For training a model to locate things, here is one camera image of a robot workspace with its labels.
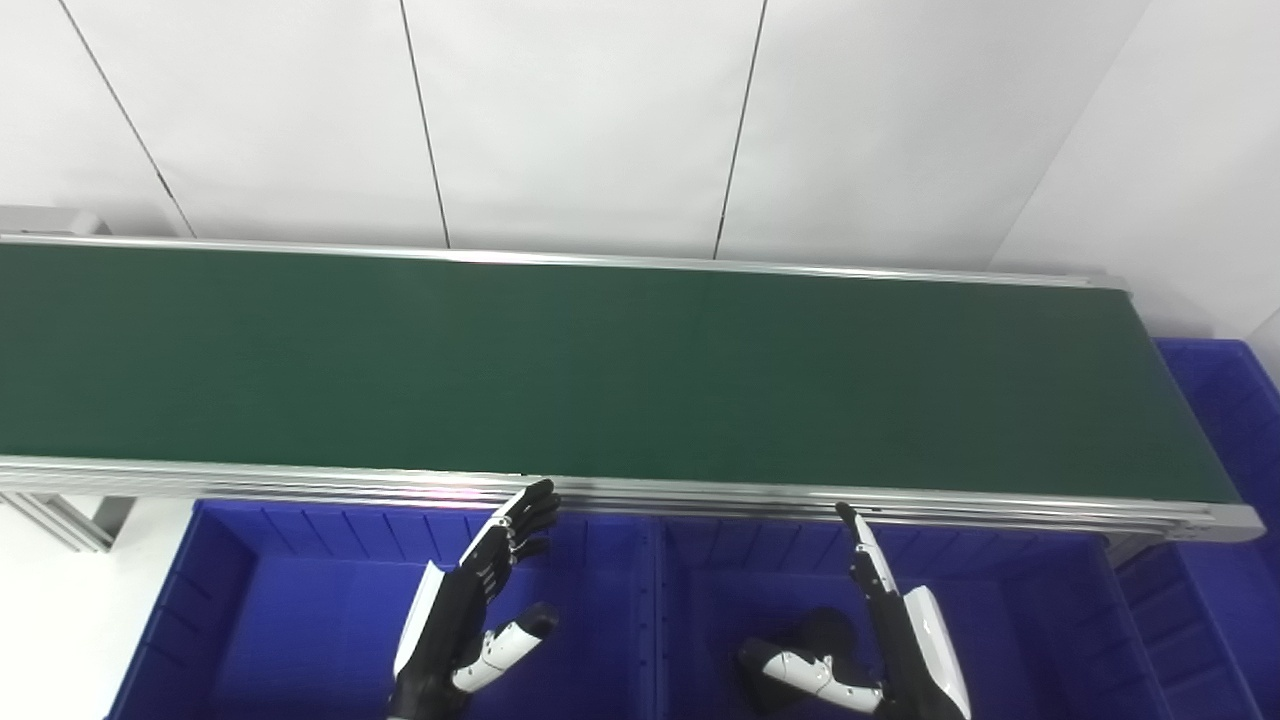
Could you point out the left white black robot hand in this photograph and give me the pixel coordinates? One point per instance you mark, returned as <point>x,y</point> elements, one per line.
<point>440,620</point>

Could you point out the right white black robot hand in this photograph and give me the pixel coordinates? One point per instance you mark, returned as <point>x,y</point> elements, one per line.
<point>920,650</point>

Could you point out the black cylinder block part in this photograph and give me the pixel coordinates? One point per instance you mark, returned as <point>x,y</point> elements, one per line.
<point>825,630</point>

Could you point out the blue plastic bin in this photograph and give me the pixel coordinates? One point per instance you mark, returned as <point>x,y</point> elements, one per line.
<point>1030,640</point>
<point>1230,600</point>
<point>280,620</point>

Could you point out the green conveyor belt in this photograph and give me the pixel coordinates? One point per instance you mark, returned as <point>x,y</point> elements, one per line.
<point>650,380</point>
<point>950,510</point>

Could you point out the aluminium conveyor leg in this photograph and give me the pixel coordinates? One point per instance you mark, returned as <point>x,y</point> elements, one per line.
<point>1135,548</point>
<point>75,518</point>

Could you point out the grey conveyor motor box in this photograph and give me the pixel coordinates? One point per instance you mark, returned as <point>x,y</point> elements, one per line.
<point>45,222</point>

